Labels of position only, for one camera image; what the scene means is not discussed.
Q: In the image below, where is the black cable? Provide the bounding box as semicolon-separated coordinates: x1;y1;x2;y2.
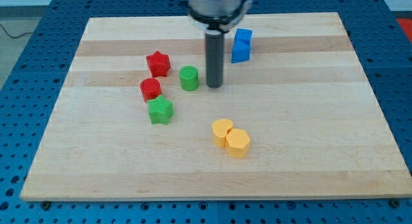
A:
0;23;34;39

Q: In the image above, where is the blue triangular block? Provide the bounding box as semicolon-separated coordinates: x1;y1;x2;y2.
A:
231;40;251;63

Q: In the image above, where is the yellow hexagon block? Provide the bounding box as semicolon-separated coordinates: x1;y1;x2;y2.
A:
225;129;250;158

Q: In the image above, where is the yellow heart block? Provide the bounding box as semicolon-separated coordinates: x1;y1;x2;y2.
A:
212;119;234;148

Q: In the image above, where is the green star block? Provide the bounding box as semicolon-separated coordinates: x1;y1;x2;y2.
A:
147;95;174;125

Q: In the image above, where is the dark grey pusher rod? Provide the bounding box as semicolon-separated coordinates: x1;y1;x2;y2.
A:
205;30;225;89

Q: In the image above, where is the green cylinder block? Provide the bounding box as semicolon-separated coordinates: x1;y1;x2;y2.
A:
179;66;199;91

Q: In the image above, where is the red object at edge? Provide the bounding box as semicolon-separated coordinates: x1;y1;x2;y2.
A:
397;18;412;42

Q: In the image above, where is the blue cube block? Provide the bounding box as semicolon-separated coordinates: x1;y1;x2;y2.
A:
234;28;253;45

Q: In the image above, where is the red star block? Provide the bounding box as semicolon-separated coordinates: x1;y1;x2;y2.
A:
146;51;171;78

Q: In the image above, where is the wooden board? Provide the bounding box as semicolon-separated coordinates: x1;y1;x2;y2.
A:
21;12;411;201

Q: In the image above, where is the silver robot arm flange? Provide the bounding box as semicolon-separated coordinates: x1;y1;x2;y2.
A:
184;0;253;35

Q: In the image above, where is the red cylinder block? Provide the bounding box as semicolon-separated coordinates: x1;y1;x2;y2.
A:
140;78;162;102

